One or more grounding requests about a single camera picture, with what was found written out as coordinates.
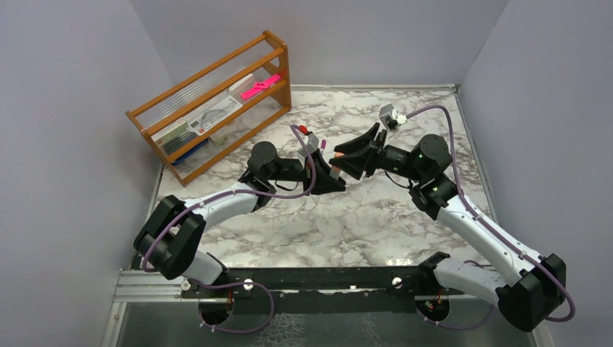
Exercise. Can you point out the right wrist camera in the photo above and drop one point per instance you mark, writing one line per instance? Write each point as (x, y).
(390, 118)

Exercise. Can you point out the wooden rack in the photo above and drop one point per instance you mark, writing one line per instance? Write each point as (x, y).
(236, 72)

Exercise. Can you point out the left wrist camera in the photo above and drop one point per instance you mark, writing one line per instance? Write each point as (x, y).
(311, 142)

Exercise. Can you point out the white digital scale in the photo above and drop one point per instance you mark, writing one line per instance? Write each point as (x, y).
(211, 113)

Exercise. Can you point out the orange tip white marker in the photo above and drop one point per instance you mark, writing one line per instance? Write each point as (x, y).
(335, 171)

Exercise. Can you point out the aluminium frame rail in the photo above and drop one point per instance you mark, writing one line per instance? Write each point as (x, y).
(134, 286)

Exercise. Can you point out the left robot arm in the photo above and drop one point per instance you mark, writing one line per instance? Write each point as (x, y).
(169, 240)

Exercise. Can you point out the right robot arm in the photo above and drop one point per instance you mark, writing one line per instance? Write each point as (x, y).
(525, 286)

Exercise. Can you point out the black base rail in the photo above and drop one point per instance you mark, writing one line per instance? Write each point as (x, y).
(317, 290)

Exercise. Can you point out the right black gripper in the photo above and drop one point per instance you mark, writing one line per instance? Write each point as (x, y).
(367, 160)

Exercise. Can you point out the green white box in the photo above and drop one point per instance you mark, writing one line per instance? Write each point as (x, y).
(170, 138)

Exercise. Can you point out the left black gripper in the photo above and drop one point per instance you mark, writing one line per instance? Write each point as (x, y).
(324, 182)

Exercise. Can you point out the pink tool on rack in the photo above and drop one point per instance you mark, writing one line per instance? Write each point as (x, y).
(258, 87)

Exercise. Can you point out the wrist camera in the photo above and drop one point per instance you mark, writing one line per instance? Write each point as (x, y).
(311, 142)
(390, 118)

